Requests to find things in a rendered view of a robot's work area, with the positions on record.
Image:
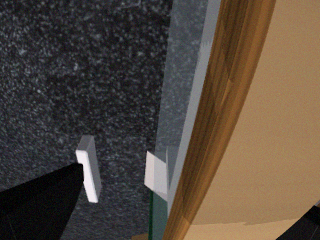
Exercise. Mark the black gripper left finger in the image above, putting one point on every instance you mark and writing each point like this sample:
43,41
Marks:
40,208

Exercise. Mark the tan rectangular box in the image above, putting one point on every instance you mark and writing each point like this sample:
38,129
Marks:
237,153

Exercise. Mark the tan cube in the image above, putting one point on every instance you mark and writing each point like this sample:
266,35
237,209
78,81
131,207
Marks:
140,237

